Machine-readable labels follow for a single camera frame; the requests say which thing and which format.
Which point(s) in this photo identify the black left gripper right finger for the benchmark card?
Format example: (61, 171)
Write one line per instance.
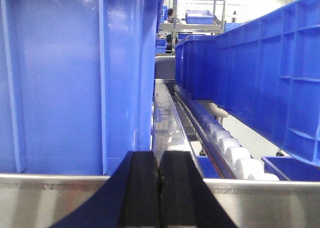
(185, 199)

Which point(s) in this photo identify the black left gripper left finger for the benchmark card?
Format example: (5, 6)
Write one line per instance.
(129, 198)

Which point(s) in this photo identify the blue box far right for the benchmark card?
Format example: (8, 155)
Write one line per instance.
(195, 60)

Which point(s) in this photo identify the blue shelf box upper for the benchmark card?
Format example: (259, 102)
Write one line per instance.
(76, 83)

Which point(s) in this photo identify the blue box right row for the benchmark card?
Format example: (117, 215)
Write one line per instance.
(267, 76)

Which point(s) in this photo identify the background metal shelf rack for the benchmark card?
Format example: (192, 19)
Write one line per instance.
(177, 24)

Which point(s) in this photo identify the white roller track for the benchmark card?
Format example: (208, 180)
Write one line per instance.
(225, 151)

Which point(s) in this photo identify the blue bin lower floor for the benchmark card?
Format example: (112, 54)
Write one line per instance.
(290, 169)

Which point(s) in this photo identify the blue bin on rack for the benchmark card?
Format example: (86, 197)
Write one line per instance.
(203, 17)

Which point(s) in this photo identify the steel shelf divider rail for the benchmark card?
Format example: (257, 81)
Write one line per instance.
(171, 129)

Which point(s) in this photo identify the stainless steel shelf rail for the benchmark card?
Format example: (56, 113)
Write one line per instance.
(34, 200)

